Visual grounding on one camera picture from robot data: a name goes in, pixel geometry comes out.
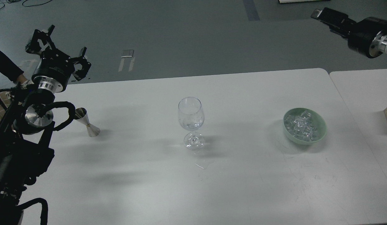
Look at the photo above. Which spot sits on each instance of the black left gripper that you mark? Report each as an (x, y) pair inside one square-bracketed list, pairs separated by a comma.
[(55, 66)]

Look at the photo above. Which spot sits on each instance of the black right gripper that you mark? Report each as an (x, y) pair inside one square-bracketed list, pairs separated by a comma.
[(367, 37)]

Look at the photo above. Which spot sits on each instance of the steel double jigger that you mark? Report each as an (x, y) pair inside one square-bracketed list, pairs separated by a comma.
[(81, 116)]

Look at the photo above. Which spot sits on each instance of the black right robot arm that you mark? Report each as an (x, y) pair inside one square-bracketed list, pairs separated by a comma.
[(367, 37)]

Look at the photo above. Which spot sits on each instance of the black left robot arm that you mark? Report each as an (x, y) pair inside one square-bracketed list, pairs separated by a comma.
[(31, 116)]

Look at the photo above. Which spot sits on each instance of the pile of ice cubes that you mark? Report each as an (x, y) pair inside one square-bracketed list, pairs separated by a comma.
[(302, 126)]

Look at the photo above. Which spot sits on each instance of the clear wine glass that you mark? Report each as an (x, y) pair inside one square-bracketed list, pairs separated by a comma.
[(191, 118)]

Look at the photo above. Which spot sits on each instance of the white sneaker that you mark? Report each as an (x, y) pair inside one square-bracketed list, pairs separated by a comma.
[(27, 82)]

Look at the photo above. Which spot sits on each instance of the person in white shirt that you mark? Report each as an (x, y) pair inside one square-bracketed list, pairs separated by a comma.
[(10, 70)]

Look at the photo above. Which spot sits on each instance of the green bowl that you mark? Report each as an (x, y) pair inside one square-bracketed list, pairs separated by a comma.
[(318, 120)]

